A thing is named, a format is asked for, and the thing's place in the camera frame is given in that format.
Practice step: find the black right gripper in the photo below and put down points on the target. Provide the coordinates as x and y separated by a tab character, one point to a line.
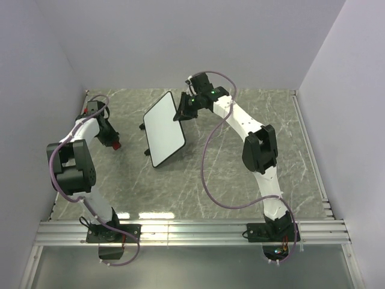
183	114

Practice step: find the aluminium rail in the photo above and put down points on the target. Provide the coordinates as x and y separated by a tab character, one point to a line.
191	233
325	201

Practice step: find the small black-framed whiteboard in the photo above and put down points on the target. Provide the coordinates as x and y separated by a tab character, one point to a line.
164	135

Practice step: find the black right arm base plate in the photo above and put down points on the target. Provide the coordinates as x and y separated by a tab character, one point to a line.
260	233

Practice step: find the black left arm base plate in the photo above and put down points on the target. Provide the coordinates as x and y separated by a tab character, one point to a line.
100	234

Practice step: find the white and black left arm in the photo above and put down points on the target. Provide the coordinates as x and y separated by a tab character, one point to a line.
73	173

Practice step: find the aluminium right side rail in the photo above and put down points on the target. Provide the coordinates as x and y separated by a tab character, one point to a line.
325	201

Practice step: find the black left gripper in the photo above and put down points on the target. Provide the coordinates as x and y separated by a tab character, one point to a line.
108	141

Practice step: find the aluminium front rail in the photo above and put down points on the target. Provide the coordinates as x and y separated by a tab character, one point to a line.
191	233

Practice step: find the red and black eraser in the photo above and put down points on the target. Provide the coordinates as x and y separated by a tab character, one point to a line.
116	145

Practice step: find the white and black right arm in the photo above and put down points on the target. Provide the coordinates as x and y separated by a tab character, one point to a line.
259	153

